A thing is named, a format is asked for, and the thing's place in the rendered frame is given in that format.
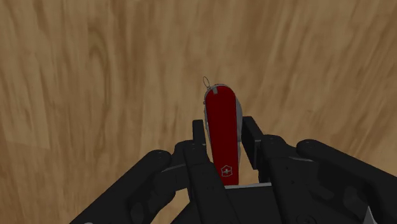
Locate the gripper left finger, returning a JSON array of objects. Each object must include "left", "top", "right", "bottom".
[{"left": 69, "top": 119, "right": 241, "bottom": 224}]

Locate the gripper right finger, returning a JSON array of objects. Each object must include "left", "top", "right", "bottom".
[{"left": 241, "top": 116, "right": 397, "bottom": 224}]

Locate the red pocket knife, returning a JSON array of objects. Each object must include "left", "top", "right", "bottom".
[{"left": 202, "top": 76, "right": 243, "bottom": 186}]

